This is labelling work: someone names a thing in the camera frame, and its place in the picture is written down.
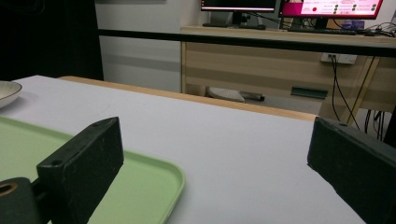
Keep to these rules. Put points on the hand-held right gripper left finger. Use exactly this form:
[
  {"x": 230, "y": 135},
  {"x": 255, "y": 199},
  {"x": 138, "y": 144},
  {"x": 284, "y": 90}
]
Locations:
[{"x": 81, "y": 168}]

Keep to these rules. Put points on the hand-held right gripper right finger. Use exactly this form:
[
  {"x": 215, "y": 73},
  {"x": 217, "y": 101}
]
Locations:
[{"x": 355, "y": 165}]

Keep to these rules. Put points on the light green plastic tray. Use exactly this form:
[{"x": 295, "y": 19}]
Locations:
[{"x": 146, "y": 183}]

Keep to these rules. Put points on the white ribbed bowl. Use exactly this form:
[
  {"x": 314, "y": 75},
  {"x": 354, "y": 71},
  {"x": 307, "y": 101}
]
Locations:
[{"x": 7, "y": 92}]

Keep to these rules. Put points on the light wooden desk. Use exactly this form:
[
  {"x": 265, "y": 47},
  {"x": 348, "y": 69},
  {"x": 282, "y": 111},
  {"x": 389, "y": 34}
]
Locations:
[{"x": 267, "y": 71}]

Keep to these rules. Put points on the black curtain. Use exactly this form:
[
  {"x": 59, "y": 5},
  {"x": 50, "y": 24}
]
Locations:
[{"x": 49, "y": 39}]

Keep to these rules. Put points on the black keyboard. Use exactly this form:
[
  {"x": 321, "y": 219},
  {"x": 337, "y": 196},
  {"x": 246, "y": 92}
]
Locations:
[{"x": 322, "y": 31}]

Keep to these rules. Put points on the grey slipper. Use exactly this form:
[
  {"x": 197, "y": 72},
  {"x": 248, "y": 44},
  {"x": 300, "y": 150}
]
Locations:
[{"x": 229, "y": 94}]

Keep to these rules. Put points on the monitor with pink screen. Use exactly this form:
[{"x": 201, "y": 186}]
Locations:
[{"x": 330, "y": 7}]

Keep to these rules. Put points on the monitor with dark screen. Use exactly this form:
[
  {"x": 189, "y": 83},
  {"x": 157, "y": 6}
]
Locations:
[{"x": 238, "y": 6}]

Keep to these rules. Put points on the white wall power strip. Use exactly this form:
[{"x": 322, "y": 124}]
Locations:
[{"x": 339, "y": 58}]

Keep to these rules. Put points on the black horizontal rail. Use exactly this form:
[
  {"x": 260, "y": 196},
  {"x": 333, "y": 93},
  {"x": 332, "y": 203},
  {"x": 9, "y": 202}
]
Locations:
[{"x": 249, "y": 40}]

